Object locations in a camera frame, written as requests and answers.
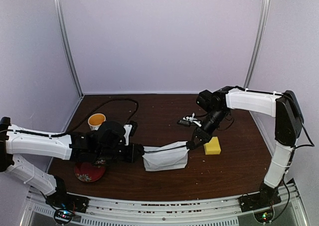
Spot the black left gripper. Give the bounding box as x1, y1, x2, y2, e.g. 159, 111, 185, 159
96, 142, 144, 163

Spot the yellow sponge block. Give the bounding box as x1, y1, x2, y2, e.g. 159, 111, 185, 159
204, 137, 221, 155

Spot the white drawstring pouch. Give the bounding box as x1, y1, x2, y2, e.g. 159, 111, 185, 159
143, 141, 189, 172

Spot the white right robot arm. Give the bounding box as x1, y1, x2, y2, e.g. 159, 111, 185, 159
186, 86, 304, 207

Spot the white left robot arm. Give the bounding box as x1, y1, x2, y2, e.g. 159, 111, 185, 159
0, 117, 144, 208

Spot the floral mug yellow inside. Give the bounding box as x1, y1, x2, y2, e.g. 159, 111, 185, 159
87, 113, 106, 130

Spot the red floral plate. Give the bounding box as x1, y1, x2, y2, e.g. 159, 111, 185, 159
74, 162, 106, 183

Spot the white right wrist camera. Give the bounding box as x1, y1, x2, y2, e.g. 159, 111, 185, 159
177, 113, 202, 127

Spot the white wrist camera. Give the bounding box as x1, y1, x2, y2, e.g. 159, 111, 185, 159
124, 121, 138, 146
177, 113, 202, 127

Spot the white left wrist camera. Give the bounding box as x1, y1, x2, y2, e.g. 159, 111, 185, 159
124, 121, 138, 146

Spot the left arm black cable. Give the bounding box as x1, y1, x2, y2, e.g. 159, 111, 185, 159
0, 98, 140, 139

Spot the aluminium front rail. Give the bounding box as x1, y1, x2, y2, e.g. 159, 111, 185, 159
18, 183, 310, 226

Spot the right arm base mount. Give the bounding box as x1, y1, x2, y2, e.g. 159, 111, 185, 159
238, 192, 282, 213

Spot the right aluminium frame post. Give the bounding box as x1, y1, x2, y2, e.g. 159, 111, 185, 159
240, 0, 272, 97

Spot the aluminium frame post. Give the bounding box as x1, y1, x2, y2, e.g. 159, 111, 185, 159
240, 0, 272, 97
54, 0, 84, 98

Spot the left aluminium frame post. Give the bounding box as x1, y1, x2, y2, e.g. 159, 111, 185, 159
54, 0, 84, 98

